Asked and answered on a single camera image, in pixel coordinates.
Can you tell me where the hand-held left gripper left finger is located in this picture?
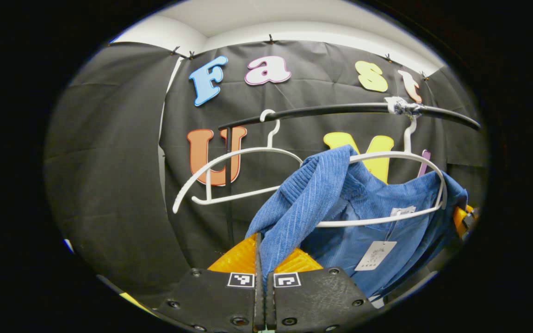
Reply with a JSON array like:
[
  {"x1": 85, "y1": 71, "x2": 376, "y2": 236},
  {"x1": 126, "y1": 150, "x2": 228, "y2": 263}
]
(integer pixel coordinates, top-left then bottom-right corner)
[{"x1": 158, "y1": 232, "x2": 265, "y2": 333}]

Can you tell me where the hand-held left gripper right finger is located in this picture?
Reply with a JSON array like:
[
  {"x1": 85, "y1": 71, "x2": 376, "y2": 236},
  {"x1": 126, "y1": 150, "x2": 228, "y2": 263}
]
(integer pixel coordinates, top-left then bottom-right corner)
[{"x1": 266, "y1": 247, "x2": 378, "y2": 333}]

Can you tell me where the white clothes hanger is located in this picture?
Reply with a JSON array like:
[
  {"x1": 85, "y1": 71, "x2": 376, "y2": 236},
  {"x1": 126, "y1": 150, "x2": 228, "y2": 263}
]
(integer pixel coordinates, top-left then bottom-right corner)
[
  {"x1": 173, "y1": 109, "x2": 304, "y2": 214},
  {"x1": 315, "y1": 116, "x2": 447, "y2": 228}
]

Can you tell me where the blue corduroy shirt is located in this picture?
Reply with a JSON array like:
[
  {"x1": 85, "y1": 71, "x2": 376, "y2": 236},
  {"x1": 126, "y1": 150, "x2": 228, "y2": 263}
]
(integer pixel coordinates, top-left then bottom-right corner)
[{"x1": 246, "y1": 145, "x2": 470, "y2": 301}]

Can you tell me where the empty white clothes hanger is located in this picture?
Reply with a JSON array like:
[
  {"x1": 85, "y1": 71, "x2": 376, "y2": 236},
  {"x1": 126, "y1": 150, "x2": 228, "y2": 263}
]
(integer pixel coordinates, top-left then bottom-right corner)
[{"x1": 173, "y1": 109, "x2": 304, "y2": 214}]

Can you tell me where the black clothes rack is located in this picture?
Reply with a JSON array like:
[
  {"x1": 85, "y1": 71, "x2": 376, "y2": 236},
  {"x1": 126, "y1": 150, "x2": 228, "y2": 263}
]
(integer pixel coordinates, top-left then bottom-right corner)
[{"x1": 218, "y1": 103, "x2": 481, "y2": 248}]

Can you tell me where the white tape wrap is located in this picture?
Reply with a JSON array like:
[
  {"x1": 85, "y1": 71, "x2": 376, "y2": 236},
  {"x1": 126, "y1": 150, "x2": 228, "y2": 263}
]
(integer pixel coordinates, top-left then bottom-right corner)
[{"x1": 384, "y1": 96, "x2": 423, "y2": 116}]

